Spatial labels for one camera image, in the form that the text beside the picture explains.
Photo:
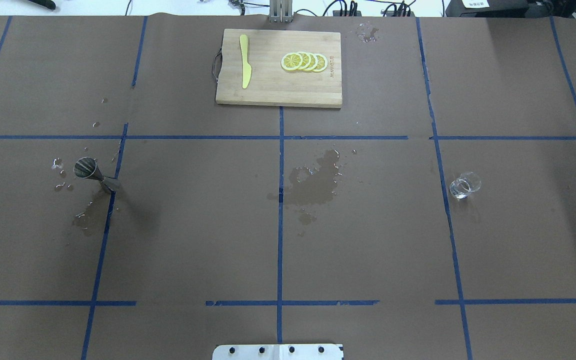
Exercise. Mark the small glass beaker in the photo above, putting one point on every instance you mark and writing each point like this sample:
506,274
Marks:
466,184

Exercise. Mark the steel jigger measuring cup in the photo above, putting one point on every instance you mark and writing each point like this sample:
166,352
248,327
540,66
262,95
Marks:
87,168

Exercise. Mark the wooden cutting board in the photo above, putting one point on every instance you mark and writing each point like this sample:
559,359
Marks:
270,84

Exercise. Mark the yellow plastic knife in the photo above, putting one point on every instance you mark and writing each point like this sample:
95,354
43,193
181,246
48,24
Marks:
243,41

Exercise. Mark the front lemon slice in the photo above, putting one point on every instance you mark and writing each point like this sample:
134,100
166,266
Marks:
291,61

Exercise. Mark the lemon slice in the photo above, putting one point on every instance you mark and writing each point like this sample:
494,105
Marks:
291,61
305,60
321,63
314,61

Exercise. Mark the black box with label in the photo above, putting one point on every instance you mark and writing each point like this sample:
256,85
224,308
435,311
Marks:
487,8

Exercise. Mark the aluminium frame post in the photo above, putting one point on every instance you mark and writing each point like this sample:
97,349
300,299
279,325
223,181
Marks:
281,11

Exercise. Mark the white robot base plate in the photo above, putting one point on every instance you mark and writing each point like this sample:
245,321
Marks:
297,351

